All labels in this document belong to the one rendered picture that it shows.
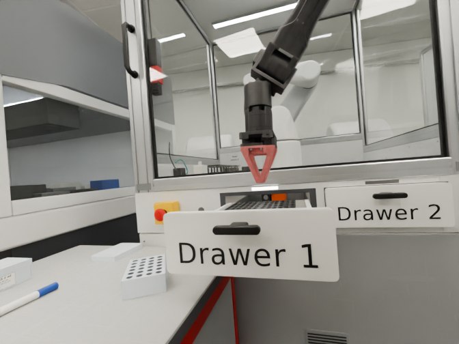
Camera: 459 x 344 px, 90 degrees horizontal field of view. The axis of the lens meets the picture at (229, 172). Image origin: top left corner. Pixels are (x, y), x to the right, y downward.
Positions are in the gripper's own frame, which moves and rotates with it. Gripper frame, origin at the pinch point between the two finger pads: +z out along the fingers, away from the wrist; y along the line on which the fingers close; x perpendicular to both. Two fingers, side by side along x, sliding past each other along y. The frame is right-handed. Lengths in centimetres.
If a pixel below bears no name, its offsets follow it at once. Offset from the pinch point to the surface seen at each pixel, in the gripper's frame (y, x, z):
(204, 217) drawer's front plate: 10.8, -8.4, 6.2
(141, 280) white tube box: 8.5, -23.3, 19.5
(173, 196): -23.0, -33.5, 5.6
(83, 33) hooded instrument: -35, -84, -69
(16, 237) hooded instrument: -6, -82, 17
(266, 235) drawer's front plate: 10.7, 2.0, 8.9
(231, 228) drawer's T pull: 14.4, -2.6, 7.2
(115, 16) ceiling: -160, -177, -182
